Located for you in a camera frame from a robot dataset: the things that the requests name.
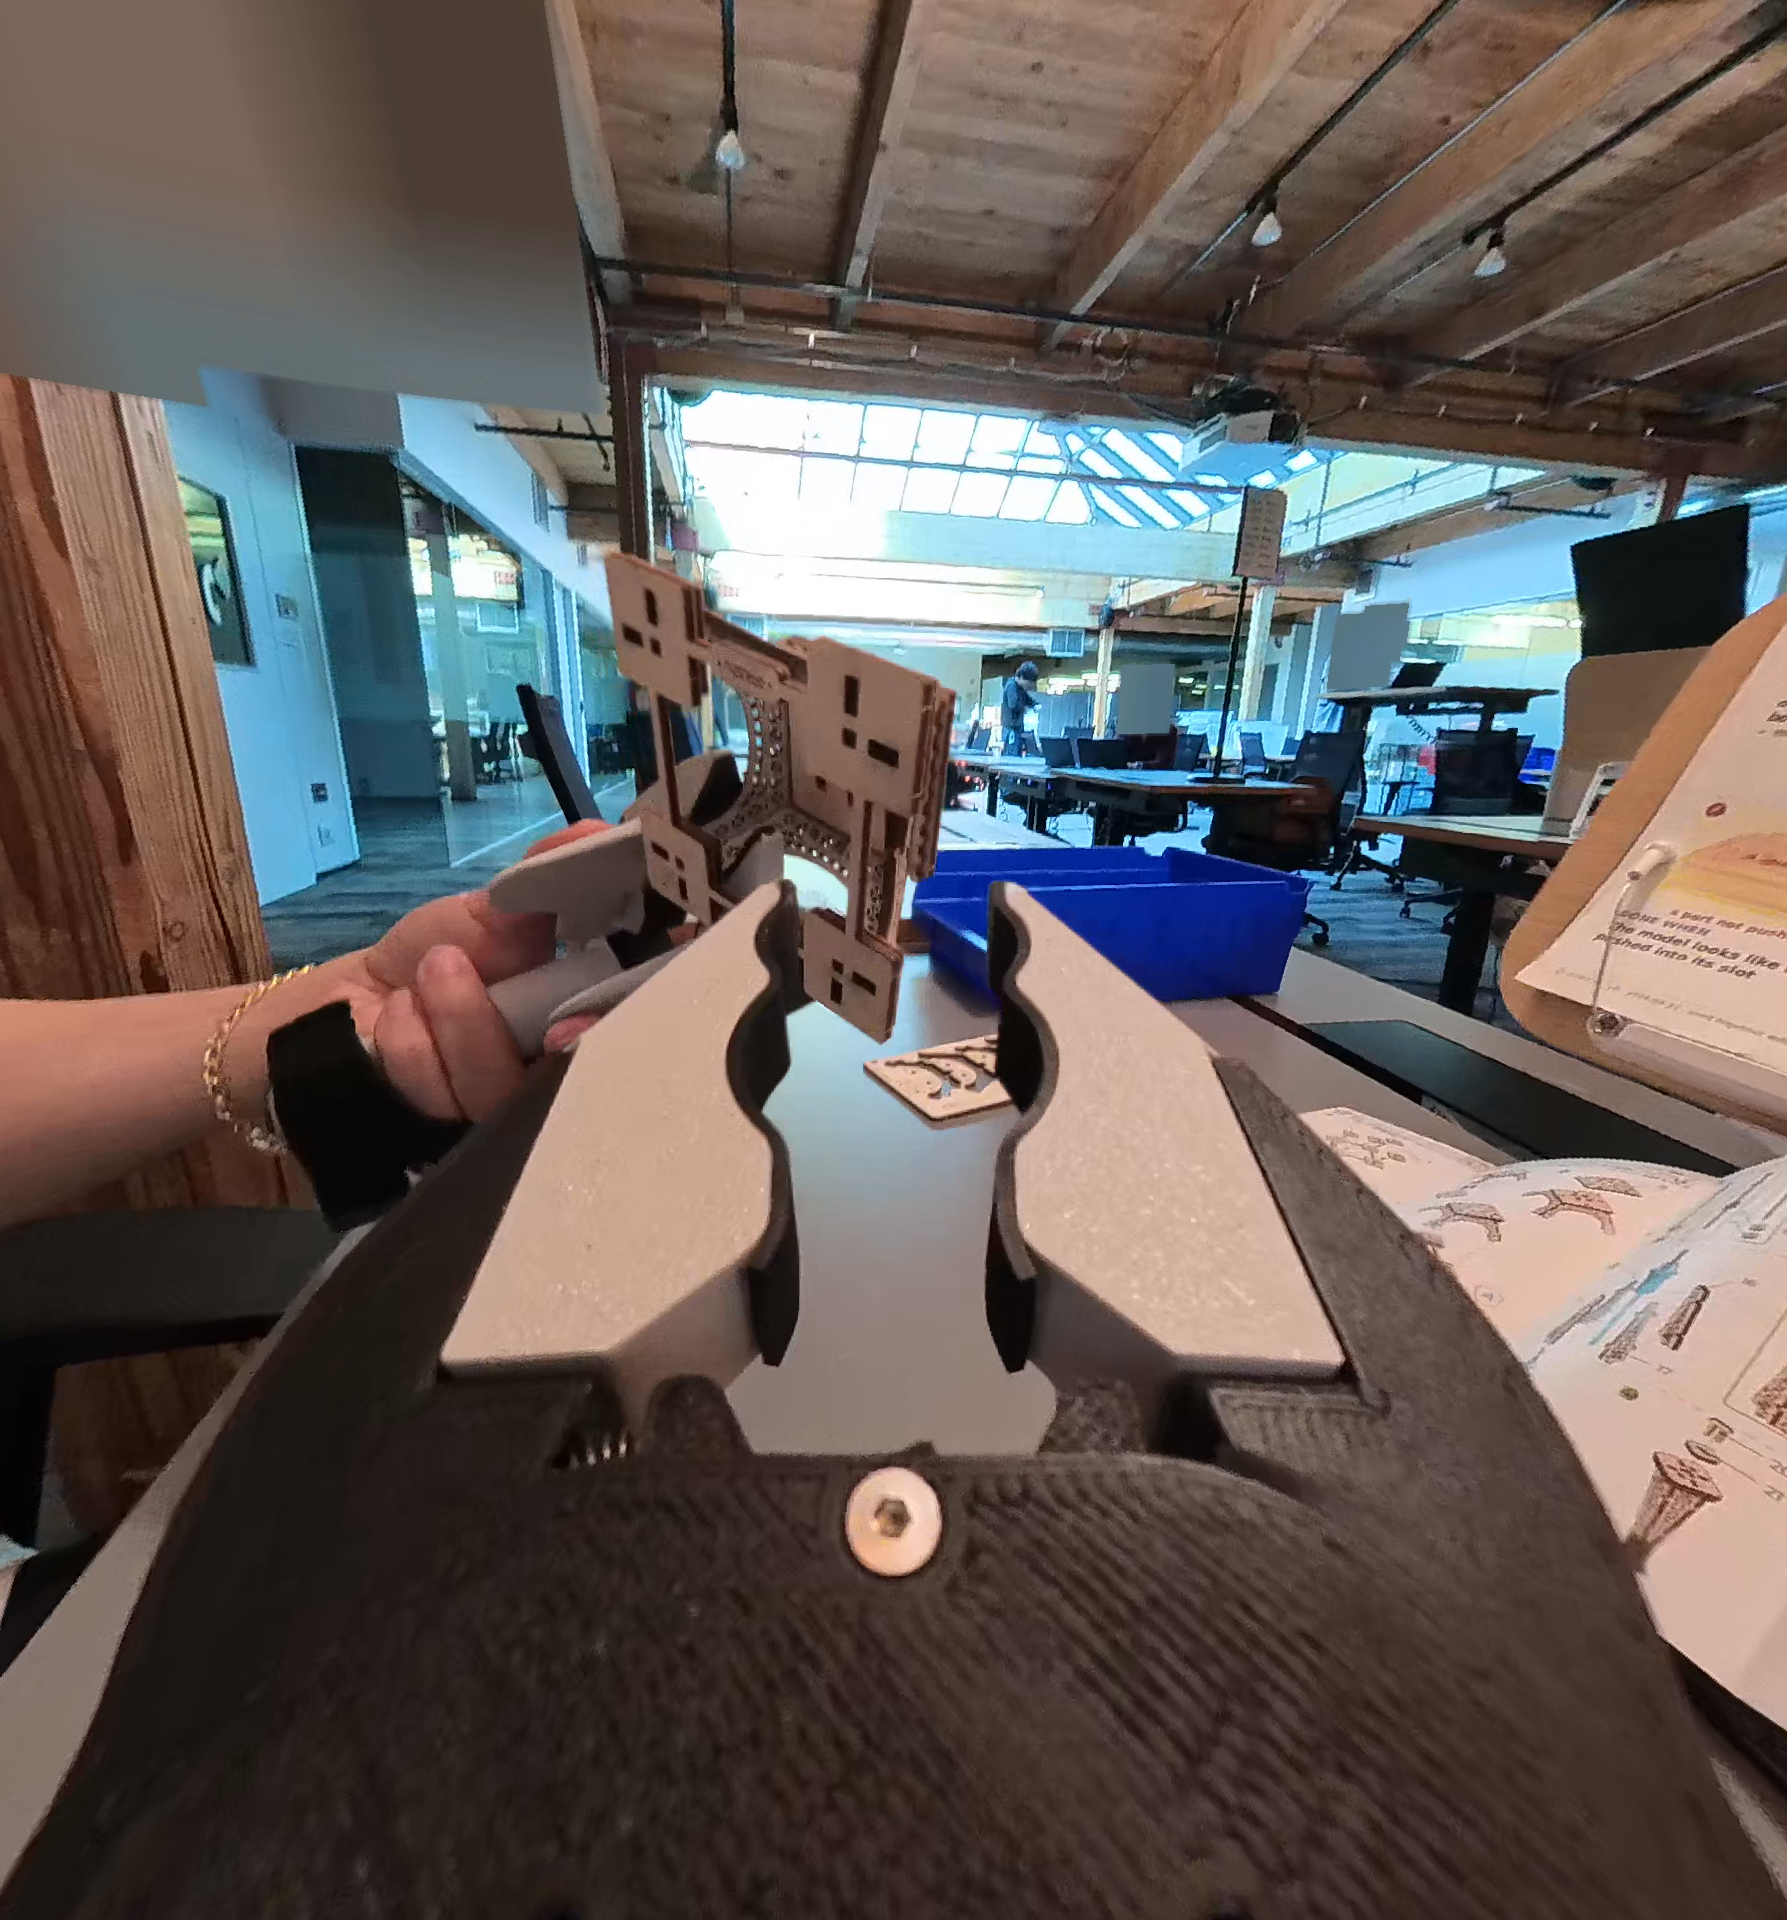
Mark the wooden tower base model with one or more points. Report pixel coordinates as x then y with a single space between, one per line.
833 722

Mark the ceiling projector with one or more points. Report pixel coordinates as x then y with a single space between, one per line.
1243 428

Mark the beige divider panel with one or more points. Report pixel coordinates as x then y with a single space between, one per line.
1630 722

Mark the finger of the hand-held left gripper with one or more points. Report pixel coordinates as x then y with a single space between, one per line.
579 895
570 1003

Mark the wooden pillar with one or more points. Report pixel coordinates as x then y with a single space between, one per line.
68 749

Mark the wooden puzzle sheet with arches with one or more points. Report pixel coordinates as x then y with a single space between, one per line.
917 1084

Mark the black office chair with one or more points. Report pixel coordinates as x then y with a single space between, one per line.
1475 773

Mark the person's left hand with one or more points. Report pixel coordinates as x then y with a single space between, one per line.
435 998

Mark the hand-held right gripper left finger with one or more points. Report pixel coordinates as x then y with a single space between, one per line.
639 1170

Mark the blue plastic bin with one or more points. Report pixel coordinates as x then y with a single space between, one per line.
1132 931

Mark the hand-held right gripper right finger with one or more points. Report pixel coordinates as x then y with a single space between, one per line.
1147 1200

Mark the black monitor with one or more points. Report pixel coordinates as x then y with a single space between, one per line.
1658 580

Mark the dark wall frame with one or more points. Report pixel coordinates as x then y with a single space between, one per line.
219 580

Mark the white sign on pole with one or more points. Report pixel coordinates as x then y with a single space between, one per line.
1261 534

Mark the person's left forearm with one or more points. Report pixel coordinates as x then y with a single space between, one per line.
68 1110

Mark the folded instruction booklet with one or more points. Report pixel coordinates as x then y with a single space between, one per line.
1658 1501

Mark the white instruction page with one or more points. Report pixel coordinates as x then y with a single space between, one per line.
1762 809

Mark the wooden office table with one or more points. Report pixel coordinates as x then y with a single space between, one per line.
1147 783
1462 832

